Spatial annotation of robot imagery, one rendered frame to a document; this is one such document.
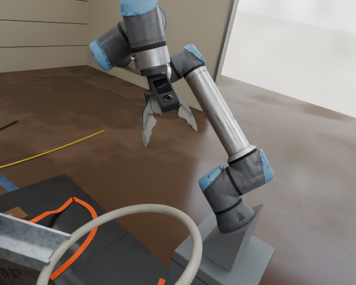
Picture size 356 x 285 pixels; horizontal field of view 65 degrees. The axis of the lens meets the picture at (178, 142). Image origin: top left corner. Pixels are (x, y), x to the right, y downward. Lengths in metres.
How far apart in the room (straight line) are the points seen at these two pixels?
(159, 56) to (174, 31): 5.27
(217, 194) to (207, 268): 0.36
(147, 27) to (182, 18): 5.18
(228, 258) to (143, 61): 1.01
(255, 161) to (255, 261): 0.53
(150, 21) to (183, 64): 0.66
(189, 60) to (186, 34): 4.48
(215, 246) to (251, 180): 0.36
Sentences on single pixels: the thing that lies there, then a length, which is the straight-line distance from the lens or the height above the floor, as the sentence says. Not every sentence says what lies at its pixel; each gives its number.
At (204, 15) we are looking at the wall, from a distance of 5.63.
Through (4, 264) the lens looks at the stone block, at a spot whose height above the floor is 0.80.
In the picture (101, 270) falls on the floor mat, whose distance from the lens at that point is 2.42.
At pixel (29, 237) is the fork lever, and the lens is 1.13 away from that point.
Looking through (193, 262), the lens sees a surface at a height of 1.33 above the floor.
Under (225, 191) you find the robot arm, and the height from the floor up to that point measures 1.20.
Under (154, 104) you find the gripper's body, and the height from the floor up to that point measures 1.68.
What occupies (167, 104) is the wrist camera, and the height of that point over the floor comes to 1.71.
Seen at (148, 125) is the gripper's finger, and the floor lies 1.62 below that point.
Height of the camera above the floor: 1.93
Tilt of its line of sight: 27 degrees down
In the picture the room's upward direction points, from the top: 11 degrees clockwise
